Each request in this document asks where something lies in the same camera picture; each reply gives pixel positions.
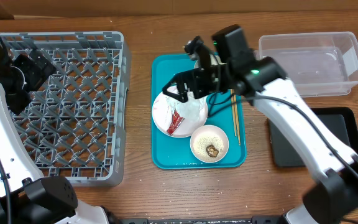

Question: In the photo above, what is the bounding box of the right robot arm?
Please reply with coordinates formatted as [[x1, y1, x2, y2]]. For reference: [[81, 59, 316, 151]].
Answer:
[[162, 24, 358, 223]]

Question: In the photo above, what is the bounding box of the black waste tray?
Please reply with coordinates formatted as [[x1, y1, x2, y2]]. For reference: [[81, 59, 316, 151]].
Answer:
[[268, 107, 358, 167]]

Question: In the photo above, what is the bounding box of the brown food scrap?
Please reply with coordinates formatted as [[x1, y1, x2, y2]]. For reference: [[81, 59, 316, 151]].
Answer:
[[206, 144, 219, 157]]

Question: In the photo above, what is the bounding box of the white napkin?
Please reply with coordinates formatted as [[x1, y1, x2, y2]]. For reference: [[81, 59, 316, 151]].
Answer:
[[165, 92, 208, 121]]

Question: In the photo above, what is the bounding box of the grey dishwasher rack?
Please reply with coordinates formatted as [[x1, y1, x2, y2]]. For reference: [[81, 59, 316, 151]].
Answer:
[[0, 31, 131, 186]]

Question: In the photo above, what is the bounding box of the clear plastic bin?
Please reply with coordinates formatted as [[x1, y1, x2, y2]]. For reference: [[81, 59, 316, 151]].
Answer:
[[256, 32, 358, 97]]

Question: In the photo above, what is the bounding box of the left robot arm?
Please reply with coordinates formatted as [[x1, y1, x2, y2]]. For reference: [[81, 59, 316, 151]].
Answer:
[[0, 40, 116, 223]]

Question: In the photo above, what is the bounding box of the teal plastic tray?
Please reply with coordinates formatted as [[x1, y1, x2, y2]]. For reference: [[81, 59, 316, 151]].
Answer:
[[151, 54, 247, 170]]

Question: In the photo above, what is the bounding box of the red snack wrapper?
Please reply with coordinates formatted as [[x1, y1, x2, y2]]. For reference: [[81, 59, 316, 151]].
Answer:
[[167, 110, 184, 135]]

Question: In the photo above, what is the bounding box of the white round plate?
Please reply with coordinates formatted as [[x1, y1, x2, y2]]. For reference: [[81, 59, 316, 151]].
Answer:
[[152, 92, 207, 138]]

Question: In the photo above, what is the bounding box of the pink small bowl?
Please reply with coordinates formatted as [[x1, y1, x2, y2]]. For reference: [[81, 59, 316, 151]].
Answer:
[[190, 125, 229, 164]]

